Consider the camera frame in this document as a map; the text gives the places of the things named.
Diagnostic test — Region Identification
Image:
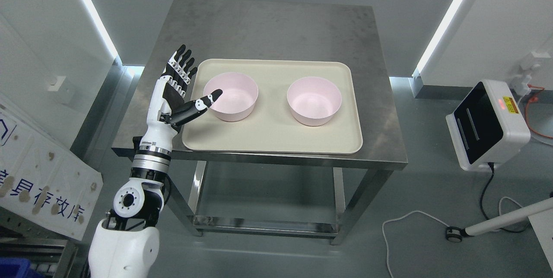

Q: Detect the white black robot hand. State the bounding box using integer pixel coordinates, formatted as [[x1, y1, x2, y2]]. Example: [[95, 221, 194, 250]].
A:
[[140, 44, 223, 149]]

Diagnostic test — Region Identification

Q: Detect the pink bowl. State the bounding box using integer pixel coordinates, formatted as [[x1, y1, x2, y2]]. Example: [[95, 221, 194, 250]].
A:
[[286, 76, 343, 126], [203, 72, 259, 122]]

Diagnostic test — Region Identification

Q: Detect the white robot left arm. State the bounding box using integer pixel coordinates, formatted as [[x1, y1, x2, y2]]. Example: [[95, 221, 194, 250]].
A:
[[82, 136, 171, 278]]

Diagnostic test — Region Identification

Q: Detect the stainless steel table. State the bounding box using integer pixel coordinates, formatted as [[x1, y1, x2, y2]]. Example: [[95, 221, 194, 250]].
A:
[[112, 0, 408, 245]]

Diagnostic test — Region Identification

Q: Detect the beige plastic tray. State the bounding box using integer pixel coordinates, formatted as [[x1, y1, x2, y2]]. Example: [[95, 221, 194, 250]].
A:
[[181, 58, 363, 155]]

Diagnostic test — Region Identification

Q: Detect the white sign board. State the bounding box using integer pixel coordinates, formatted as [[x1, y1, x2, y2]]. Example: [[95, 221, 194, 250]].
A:
[[0, 97, 103, 240]]

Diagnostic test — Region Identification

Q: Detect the blue bin corner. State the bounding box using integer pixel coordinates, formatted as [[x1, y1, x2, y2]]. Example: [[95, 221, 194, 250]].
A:
[[0, 258, 44, 278]]

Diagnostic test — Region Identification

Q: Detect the white stand leg with caster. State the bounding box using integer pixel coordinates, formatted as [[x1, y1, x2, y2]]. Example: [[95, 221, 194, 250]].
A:
[[445, 198, 553, 243]]

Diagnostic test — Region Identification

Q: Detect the white black box device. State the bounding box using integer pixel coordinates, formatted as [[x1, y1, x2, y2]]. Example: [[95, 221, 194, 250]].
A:
[[445, 79, 531, 172]]

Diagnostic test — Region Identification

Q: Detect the white floor cable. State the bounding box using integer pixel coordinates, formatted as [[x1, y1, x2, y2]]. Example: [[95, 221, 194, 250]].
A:
[[382, 197, 524, 278]]

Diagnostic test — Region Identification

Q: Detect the black power cable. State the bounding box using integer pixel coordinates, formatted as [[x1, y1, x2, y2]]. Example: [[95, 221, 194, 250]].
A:
[[480, 162, 531, 233]]

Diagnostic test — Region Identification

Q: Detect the white wall socket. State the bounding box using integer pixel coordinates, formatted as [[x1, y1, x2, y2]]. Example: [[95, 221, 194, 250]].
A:
[[511, 51, 552, 97]]

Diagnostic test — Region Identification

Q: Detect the orange cable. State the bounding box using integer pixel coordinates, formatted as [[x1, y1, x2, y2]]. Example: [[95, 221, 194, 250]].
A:
[[524, 86, 553, 140]]

